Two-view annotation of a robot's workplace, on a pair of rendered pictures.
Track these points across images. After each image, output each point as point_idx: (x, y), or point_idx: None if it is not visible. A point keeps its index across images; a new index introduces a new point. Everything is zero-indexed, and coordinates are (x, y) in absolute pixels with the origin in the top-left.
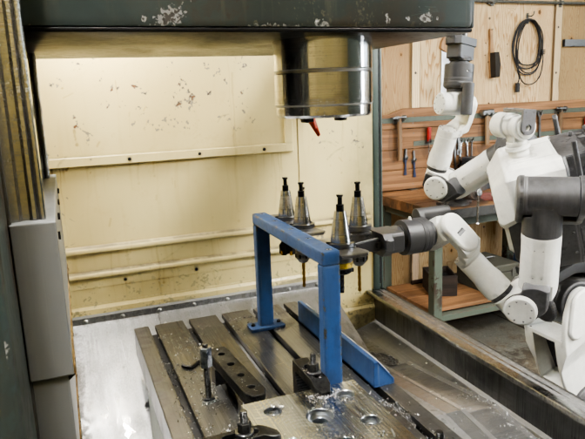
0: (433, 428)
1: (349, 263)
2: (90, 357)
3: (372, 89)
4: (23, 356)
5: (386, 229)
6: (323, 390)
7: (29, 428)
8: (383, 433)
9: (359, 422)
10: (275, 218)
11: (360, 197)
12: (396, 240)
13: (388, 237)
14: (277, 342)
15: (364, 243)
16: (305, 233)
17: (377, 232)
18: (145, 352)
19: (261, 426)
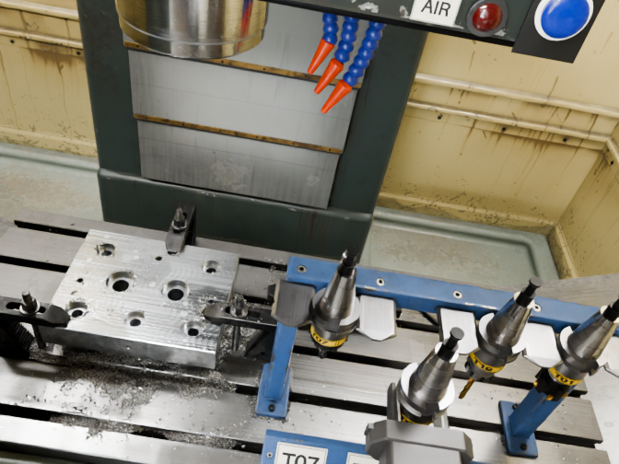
0: (141, 442)
1: (312, 328)
2: (566, 292)
3: (128, 4)
4: None
5: (430, 459)
6: (206, 308)
7: (101, 40)
8: (108, 313)
9: (140, 308)
10: (558, 317)
11: (435, 352)
12: (383, 461)
13: (378, 431)
14: (452, 414)
15: (391, 396)
16: (411, 292)
17: (409, 423)
18: (478, 285)
19: (181, 237)
